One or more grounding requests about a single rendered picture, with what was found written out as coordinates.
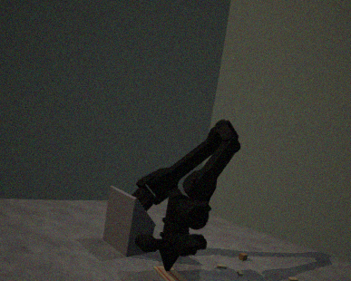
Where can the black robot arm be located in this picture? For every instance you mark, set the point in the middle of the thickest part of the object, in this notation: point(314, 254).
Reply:
point(200, 185)

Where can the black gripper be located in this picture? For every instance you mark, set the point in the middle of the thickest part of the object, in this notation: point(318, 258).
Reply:
point(148, 243)

